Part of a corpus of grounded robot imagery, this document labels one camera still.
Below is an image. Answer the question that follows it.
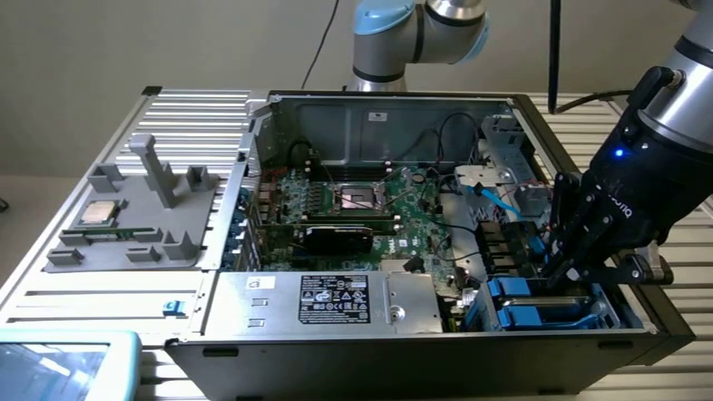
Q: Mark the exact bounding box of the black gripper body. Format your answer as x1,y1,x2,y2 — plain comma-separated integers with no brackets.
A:
577,65,713,252

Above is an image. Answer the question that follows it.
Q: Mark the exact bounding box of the silver disk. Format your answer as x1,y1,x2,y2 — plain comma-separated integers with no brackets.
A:
486,277,608,333

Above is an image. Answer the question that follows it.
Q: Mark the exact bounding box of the metal disk bay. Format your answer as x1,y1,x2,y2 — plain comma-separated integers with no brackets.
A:
465,275,645,335

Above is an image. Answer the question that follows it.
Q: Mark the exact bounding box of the grey drive cage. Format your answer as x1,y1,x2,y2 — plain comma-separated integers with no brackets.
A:
477,114,553,218

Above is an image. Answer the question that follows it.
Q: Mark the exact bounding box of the green motherboard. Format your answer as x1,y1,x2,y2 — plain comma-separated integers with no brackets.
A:
249,165,485,296

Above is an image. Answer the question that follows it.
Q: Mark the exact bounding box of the silver chipset heatsink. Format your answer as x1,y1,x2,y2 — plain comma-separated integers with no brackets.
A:
380,258,414,276

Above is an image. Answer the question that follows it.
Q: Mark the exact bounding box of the black vertical pole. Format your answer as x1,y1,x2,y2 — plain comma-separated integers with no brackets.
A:
546,0,562,116

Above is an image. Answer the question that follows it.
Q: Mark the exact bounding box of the CPU socket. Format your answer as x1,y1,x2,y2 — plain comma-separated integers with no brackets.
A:
330,179,392,215

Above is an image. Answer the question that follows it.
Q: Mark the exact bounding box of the black graphics card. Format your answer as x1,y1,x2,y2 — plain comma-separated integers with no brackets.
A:
261,223,377,256

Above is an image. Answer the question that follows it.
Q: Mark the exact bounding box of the black open PC case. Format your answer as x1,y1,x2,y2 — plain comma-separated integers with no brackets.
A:
165,89,697,401

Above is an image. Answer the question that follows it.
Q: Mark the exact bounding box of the silver power supply unit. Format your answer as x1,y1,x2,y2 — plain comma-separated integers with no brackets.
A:
202,270,445,340

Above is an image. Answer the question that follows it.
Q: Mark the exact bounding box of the grey parts rack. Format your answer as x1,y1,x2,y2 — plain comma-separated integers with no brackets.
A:
42,133,224,275

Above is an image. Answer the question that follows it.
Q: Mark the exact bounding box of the green RAM stick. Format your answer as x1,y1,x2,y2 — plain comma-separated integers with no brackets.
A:
81,226,156,242

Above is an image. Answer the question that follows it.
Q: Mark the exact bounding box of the silver CPU chip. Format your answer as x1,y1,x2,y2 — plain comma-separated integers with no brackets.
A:
77,200,121,227

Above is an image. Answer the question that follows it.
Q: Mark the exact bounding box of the light blue tray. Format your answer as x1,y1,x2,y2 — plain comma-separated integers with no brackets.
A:
0,329,144,401

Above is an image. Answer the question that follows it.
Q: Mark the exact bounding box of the blue data wire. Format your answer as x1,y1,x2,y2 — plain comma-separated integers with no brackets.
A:
472,182,526,223

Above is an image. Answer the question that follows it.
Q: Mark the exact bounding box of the thick dark cable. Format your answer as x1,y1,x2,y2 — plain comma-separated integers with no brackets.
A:
550,89,634,114

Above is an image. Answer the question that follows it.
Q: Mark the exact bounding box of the black looped wire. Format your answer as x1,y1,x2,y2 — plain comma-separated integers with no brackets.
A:
409,111,481,164

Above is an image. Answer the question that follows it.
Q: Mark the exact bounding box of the thin black cable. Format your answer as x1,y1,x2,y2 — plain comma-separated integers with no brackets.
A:
300,0,342,91

